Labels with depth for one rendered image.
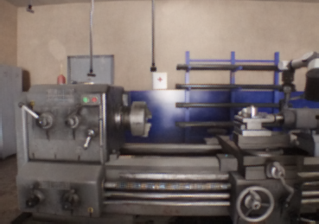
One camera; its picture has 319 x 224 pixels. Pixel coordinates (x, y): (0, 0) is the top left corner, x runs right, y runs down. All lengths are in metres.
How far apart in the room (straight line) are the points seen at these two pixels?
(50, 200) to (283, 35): 5.16
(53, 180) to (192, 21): 4.19
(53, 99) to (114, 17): 3.75
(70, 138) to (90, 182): 0.30
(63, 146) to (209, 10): 4.26
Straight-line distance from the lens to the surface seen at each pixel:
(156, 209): 1.44
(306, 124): 1.71
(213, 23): 4.83
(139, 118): 1.34
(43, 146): 1.46
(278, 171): 1.18
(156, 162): 1.30
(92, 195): 1.27
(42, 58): 5.41
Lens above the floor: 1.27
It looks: 3 degrees down
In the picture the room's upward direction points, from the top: straight up
